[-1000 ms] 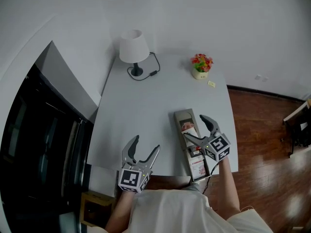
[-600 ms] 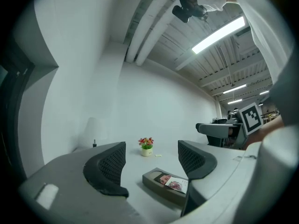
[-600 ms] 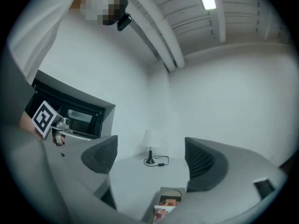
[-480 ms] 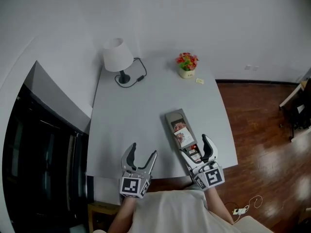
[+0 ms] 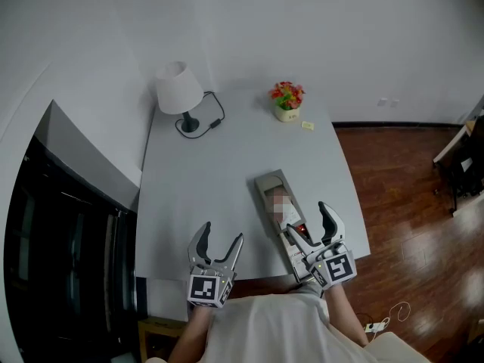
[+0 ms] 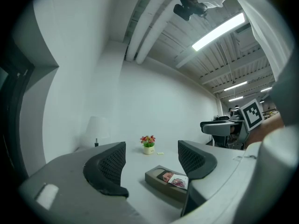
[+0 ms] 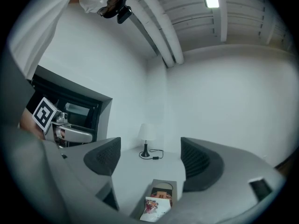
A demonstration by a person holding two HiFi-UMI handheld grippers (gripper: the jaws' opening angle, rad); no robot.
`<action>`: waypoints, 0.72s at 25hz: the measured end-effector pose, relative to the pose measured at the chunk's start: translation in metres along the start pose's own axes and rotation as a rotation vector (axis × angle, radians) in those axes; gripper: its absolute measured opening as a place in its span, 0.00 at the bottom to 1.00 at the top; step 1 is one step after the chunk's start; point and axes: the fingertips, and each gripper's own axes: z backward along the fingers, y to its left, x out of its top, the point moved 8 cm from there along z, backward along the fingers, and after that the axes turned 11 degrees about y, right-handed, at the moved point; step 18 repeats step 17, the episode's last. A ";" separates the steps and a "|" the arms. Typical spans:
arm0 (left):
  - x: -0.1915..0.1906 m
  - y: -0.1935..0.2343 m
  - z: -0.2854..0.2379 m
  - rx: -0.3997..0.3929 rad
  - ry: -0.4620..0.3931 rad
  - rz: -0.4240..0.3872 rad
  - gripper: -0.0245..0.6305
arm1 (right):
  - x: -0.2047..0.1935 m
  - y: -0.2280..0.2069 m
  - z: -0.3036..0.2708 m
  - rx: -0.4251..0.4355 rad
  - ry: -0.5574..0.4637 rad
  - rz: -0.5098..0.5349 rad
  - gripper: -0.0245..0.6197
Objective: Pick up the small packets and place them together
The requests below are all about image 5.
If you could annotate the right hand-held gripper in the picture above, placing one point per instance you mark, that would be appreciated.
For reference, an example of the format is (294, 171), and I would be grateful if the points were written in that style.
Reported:
(336, 268)

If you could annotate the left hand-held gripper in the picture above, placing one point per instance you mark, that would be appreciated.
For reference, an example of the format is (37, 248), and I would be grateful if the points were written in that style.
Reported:
(202, 287)

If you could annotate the brown box drawer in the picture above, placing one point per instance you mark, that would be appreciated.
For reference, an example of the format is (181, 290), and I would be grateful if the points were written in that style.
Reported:
(295, 267)

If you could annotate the brown storage box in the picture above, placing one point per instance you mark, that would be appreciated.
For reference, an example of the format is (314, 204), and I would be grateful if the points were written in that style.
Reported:
(264, 182)

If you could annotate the person's left forearm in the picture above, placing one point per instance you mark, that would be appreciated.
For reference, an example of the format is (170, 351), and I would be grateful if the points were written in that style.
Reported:
(191, 335)

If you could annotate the person's right forearm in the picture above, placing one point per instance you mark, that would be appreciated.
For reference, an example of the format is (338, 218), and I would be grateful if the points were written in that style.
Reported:
(346, 316)

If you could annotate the person's grey trousers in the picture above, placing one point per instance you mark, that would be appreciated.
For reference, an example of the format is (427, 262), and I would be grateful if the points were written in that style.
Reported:
(312, 289)

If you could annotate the wooden stool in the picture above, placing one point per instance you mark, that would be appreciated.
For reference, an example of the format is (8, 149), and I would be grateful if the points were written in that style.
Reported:
(159, 325)

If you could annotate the person's white shirt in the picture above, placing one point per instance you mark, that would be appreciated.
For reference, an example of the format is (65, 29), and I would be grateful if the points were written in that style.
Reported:
(272, 331)

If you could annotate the white power strip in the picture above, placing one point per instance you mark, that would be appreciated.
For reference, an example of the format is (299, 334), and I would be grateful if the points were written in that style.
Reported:
(375, 325)

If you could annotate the potted red flowers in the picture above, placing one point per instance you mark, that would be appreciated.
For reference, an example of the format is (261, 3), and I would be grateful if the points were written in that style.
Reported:
(288, 98)

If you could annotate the black glass cabinet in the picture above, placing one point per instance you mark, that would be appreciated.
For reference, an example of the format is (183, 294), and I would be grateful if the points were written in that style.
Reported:
(64, 259)

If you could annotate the light wooden desk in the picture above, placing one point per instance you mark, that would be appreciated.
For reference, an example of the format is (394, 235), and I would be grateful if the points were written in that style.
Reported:
(448, 146)

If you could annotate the white shade table lamp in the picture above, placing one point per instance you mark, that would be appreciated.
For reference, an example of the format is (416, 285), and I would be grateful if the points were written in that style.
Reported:
(177, 89)

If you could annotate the white wall socket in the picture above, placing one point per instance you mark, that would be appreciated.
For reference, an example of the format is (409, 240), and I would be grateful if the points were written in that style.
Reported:
(382, 102)
(394, 103)

